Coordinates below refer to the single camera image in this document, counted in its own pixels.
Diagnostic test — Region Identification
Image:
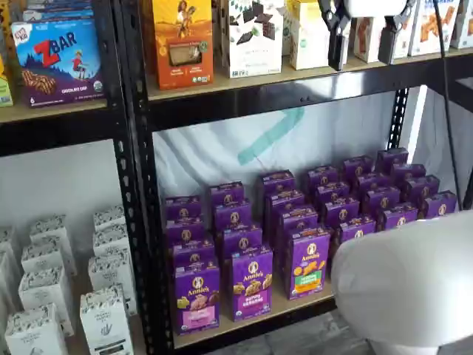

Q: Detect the purple Annie's bunny grahams box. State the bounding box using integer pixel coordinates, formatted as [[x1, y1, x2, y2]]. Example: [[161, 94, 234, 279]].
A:
[[208, 180, 245, 208], [213, 199, 253, 230], [231, 246, 274, 322], [220, 223, 263, 256]]

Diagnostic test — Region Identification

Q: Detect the blue Z Bar box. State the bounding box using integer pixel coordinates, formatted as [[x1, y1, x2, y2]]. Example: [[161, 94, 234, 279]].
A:
[[10, 18, 106, 109]]

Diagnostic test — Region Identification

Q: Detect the black metal shelf rack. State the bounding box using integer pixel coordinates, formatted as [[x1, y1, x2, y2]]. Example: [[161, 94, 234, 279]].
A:
[[112, 0, 473, 355], [0, 0, 149, 355]]

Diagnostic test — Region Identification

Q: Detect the blue snack bar box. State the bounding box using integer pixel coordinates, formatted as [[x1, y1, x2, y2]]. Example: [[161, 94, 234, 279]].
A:
[[21, 0, 95, 22]]

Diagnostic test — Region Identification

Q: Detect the white yellow Simple Mills box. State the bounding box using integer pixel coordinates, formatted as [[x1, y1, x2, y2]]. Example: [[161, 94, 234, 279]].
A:
[[287, 0, 350, 71]]

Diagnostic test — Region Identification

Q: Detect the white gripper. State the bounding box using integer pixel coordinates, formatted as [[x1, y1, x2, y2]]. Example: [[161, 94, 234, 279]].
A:
[[316, 0, 418, 72]]

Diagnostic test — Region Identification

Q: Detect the orange cracker box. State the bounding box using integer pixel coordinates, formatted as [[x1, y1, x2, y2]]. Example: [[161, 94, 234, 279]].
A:
[[152, 0, 214, 90]]

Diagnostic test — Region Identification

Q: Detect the white snack box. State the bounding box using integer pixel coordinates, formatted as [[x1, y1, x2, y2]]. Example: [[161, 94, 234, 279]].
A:
[[450, 0, 473, 50]]

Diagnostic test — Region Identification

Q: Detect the white crackers box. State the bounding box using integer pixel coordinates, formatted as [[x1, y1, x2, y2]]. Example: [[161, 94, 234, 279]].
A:
[[408, 0, 461, 57], [350, 14, 413, 64]]

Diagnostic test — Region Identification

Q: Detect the green and yellow snack box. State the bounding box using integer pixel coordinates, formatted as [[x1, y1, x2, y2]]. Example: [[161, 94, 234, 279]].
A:
[[0, 55, 15, 108]]

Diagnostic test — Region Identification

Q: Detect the purple Annie's box pink patch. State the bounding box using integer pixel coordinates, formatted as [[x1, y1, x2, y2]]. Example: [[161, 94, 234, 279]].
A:
[[164, 195, 203, 223], [174, 260, 222, 336], [170, 238, 217, 270], [166, 217, 207, 245]]

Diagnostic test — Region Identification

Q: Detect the white Sweet Thins box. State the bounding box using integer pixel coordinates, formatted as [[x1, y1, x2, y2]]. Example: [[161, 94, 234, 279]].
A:
[[228, 0, 284, 79]]

